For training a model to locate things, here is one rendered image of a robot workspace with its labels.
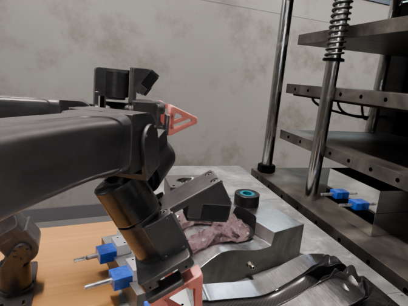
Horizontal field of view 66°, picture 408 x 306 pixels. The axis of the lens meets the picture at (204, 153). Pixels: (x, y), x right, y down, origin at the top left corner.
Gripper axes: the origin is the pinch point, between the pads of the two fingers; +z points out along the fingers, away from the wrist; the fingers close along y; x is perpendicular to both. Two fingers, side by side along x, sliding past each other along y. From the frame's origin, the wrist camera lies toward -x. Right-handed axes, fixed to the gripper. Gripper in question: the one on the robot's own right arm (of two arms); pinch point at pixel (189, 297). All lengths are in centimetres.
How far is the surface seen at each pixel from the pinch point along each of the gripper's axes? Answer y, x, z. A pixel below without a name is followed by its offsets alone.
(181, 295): 11.4, 3.0, 8.7
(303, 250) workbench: 39, -30, 41
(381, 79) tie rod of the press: 120, -140, 40
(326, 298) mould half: 5.5, -19.7, 20.8
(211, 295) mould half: 14.2, -1.4, 14.6
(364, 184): 53, -65, 43
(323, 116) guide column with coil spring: 79, -74, 23
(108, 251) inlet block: 35.8, 16.3, 6.6
